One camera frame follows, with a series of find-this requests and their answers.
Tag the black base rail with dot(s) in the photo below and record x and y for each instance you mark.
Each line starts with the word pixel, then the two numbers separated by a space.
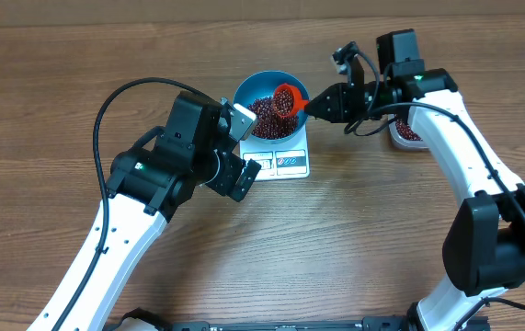
pixel 140 319

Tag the red beans in bowl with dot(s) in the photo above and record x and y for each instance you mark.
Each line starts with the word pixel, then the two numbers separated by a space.
pixel 270 125

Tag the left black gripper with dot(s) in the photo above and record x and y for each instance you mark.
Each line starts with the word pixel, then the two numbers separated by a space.
pixel 230 173

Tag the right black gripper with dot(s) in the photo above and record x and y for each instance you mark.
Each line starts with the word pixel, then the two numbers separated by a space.
pixel 342 103

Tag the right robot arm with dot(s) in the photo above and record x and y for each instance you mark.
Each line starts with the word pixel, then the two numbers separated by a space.
pixel 484 251

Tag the blue metal bowl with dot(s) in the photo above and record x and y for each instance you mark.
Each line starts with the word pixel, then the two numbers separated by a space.
pixel 263 84

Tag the white digital kitchen scale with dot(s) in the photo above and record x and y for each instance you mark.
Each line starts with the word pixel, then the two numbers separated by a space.
pixel 280 159

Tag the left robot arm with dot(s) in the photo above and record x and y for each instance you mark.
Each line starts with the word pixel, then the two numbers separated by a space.
pixel 146 185

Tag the clear plastic container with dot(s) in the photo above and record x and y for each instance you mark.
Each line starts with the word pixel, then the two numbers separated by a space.
pixel 400 142

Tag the red scoop with blue handle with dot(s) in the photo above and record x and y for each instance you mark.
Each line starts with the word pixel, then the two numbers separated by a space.
pixel 287 101

